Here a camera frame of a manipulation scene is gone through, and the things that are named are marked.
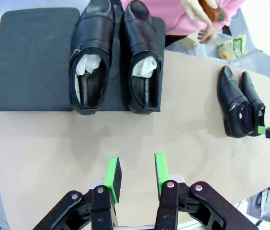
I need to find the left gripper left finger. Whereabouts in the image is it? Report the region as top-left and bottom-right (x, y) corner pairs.
(31, 155), (123, 230)

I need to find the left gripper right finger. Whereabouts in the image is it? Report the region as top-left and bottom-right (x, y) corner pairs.
(154, 153), (258, 230)

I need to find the black pointed dress shoe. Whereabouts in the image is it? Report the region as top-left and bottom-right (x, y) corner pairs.
(216, 65), (254, 138)
(239, 71), (267, 137)

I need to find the brown wooden shoe brush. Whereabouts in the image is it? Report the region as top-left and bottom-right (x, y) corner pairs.
(198, 0), (226, 23)

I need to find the black perforated leather loafer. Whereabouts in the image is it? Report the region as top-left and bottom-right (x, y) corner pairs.
(68, 0), (116, 116)
(121, 0), (163, 115)

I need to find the person's left hand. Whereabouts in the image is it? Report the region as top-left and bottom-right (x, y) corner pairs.
(198, 25), (219, 45)

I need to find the person's right hand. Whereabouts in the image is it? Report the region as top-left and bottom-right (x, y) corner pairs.
(181, 0), (219, 25)

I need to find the green snack bag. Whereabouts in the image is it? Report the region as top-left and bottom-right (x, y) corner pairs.
(216, 34), (248, 61)

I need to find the clear plastic bin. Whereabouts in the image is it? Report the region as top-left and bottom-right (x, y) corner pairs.
(201, 31), (234, 60)

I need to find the large white table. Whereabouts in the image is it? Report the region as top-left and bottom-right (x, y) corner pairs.
(241, 0), (270, 72)

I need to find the white paper shoe stuffing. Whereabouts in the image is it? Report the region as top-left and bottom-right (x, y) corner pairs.
(75, 54), (102, 77)
(132, 55), (158, 79)

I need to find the brown cardboard box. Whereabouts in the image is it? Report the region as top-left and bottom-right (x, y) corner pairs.
(165, 31), (202, 51)

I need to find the pink hoodie torso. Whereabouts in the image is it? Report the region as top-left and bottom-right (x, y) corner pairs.
(135, 0), (199, 36)

